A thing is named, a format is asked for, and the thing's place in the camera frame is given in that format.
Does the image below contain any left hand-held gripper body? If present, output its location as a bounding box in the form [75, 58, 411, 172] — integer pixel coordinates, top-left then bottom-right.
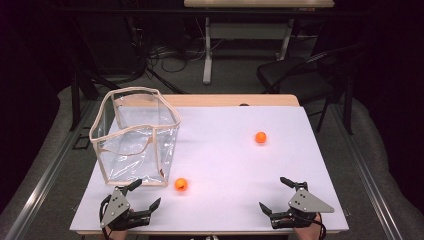
[99, 185, 153, 232]

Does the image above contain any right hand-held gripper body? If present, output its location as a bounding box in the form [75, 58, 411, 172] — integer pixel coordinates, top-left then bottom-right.
[270, 187, 336, 230]

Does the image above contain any clear plastic bag beige trim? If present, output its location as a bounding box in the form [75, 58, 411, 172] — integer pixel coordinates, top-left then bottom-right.
[88, 86, 182, 187]

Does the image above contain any person's left hand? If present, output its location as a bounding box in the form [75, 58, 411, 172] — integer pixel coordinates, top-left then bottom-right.
[99, 209, 135, 240]

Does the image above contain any person's right hand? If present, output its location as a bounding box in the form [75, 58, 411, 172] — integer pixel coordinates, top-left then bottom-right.
[281, 213, 323, 240]

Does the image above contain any white table mat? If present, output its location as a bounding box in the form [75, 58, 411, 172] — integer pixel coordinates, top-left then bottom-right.
[69, 105, 350, 233]

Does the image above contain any black metal stand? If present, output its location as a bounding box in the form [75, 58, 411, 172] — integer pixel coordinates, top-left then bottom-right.
[68, 56, 111, 133]

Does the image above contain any black folding chair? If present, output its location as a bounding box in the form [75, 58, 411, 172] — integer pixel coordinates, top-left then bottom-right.
[256, 42, 365, 134]

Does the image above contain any wooden table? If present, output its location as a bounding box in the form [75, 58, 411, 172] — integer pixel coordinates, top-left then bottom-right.
[75, 93, 348, 236]

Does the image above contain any white-legged desk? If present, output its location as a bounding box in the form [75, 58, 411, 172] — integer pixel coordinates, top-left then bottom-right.
[183, 0, 336, 85]

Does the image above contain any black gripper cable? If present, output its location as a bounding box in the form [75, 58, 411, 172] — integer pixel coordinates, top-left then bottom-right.
[313, 213, 328, 240]
[98, 194, 113, 240]

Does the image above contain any small black floor frame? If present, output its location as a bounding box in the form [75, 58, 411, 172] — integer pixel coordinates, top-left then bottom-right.
[72, 133, 92, 151]

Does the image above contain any metal floor rail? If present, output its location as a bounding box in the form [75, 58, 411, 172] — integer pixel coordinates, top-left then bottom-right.
[329, 103, 405, 240]
[2, 99, 103, 240]

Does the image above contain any bundle of floor cables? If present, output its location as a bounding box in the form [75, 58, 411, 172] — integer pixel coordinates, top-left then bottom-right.
[146, 38, 209, 74]

